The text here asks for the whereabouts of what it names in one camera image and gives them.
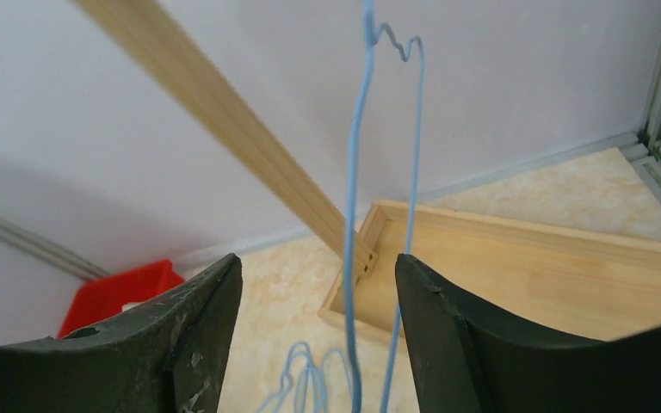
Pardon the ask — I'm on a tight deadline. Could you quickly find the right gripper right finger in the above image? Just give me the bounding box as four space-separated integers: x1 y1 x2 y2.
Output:
395 254 661 412

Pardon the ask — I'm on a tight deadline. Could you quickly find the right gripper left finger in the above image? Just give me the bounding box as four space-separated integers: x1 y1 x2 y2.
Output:
0 254 243 412

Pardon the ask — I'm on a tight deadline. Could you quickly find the blue wire hanger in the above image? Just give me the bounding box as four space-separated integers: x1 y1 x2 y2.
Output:
256 341 354 412
342 0 426 412

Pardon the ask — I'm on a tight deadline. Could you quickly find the red plastic bin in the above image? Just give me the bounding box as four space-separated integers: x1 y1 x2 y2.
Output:
58 260 184 338

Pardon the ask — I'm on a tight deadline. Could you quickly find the wooden hanger rack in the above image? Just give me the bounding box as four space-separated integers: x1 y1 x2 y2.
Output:
80 1 661 340

